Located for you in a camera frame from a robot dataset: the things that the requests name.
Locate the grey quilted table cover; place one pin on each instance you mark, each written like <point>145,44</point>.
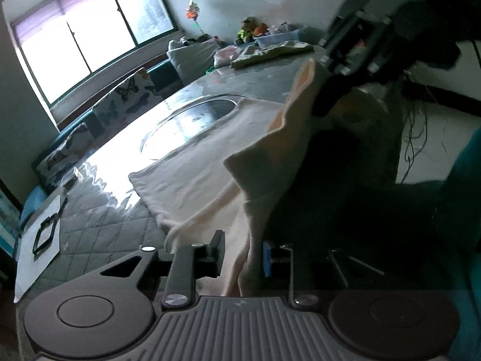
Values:
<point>97,225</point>

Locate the white paper sheet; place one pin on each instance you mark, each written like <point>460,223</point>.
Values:
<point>30,267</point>

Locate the dark cloth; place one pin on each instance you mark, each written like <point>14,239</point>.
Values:
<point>360,203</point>

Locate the window with green frame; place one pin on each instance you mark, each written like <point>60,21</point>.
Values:
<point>94,34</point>

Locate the black square frame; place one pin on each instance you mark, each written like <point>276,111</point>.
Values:
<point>46,235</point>

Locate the teal sofa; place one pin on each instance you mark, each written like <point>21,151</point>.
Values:
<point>165,77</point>

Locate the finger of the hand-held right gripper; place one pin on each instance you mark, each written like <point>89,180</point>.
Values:
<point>344,26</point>
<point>360,71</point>

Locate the clear blue storage box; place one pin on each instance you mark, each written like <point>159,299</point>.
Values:
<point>285,37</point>

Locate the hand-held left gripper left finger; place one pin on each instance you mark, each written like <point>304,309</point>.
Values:
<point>217,250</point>

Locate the yellow green cloth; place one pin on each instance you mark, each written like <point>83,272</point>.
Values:
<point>270,53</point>

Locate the small dark box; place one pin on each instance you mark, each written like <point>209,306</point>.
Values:
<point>69,178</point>

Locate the teal cloth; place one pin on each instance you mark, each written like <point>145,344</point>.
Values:
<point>464,210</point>

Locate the orange plush toy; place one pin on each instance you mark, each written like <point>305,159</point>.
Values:
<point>261,30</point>

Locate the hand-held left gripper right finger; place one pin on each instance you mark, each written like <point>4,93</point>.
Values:
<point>267,259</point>

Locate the pink cloth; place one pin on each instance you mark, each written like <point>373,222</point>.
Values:
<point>225,56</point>

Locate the colourful toy pinwheel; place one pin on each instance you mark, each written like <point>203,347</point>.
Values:
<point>193,14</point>

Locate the yellow green plush toy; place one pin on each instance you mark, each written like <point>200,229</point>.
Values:
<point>246,32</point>

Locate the cream peach garment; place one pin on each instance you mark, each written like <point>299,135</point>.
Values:
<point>210,165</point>

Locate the white cushion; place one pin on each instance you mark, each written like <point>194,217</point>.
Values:
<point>191,62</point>

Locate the butterfly print cushion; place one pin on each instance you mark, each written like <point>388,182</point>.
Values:
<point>64,154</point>
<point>127,97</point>

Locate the black pen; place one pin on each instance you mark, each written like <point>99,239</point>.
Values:
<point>63,207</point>

